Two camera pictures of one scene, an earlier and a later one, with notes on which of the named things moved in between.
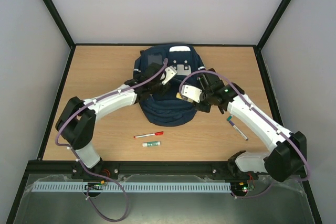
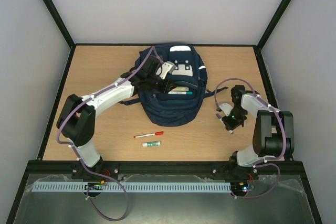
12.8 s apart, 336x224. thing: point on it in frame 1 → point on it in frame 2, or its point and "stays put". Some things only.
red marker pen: x=158 y=133 stays put
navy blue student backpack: x=163 y=108 stays put
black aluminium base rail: x=115 y=168 stays put
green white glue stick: x=147 y=144 stays put
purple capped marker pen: x=232 y=124 → x=218 y=116
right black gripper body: x=200 y=101 → x=232 y=123
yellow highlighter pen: x=178 y=95 → x=180 y=88
